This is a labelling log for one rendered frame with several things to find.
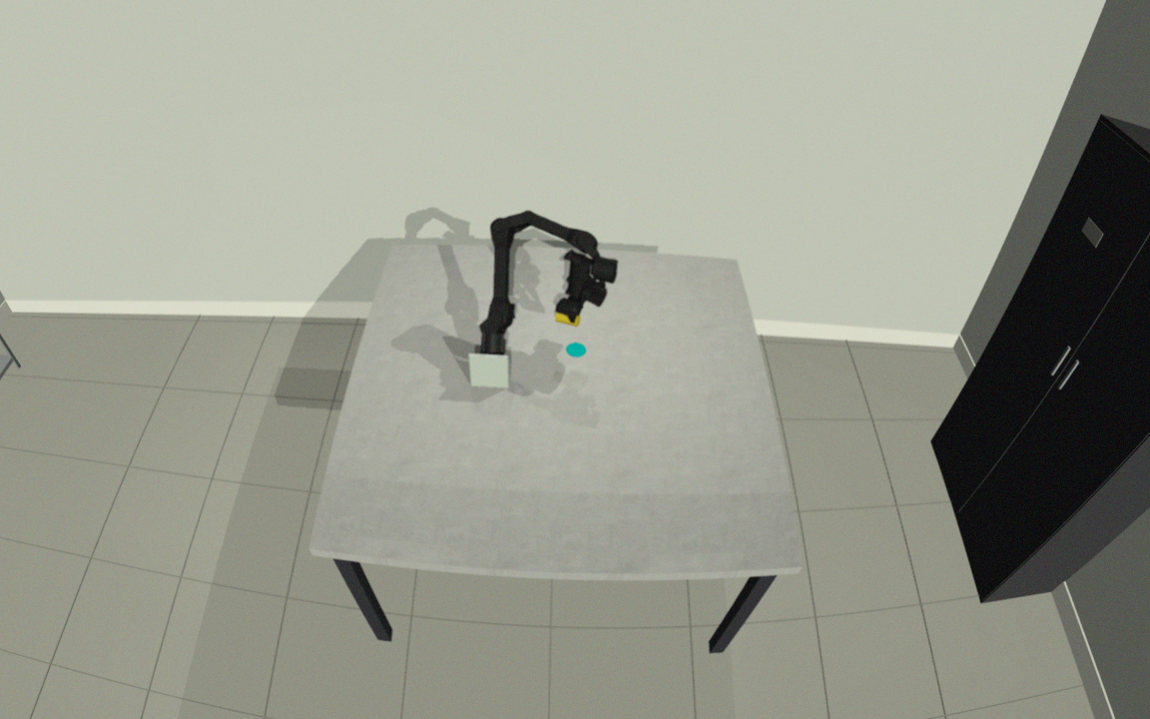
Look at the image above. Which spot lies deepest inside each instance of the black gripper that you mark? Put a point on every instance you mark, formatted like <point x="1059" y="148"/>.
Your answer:
<point x="572" y="306"/>

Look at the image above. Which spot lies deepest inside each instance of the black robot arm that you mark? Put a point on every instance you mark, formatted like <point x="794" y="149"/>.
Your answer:
<point x="503" y="230"/>

